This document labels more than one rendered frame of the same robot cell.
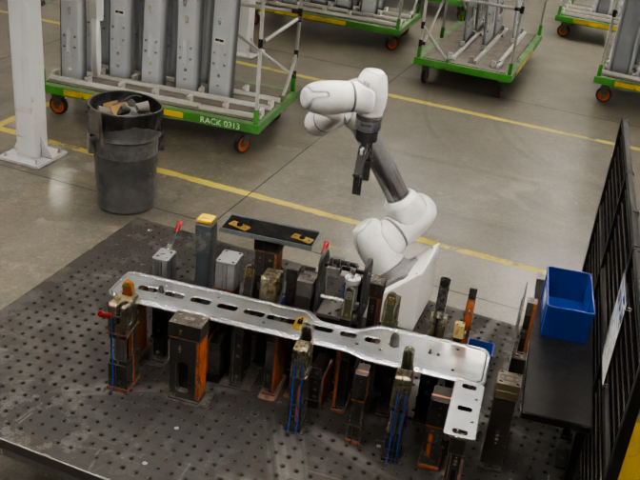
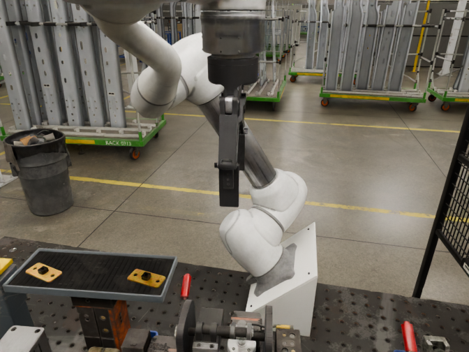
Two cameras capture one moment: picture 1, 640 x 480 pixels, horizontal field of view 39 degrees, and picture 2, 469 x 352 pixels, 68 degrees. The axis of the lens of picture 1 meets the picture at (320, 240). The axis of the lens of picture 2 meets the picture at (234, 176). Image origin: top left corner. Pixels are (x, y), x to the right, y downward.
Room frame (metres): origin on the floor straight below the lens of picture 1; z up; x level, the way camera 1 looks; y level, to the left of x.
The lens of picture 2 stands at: (2.40, -0.06, 1.72)
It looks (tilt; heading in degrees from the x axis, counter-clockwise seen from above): 25 degrees down; 353
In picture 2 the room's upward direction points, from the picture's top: straight up
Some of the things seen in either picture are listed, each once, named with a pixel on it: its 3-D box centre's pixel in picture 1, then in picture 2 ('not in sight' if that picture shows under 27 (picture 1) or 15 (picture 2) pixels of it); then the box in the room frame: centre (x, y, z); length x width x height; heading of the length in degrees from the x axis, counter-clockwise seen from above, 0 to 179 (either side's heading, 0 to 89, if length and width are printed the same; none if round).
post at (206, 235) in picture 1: (204, 270); (19, 334); (3.14, 0.45, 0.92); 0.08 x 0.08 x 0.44; 78
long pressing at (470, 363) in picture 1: (293, 324); not in sight; (2.70, 0.06, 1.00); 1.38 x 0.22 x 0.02; 78
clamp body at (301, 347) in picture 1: (299, 384); not in sight; (2.52, 0.02, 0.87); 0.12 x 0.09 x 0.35; 168
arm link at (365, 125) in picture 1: (368, 122); (232, 34); (2.93, -0.12, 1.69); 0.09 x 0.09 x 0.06
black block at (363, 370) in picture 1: (358, 405); not in sight; (2.48, -0.19, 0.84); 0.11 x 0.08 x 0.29; 168
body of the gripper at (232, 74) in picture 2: (366, 142); (232, 86); (2.93, -0.12, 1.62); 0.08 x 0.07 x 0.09; 168
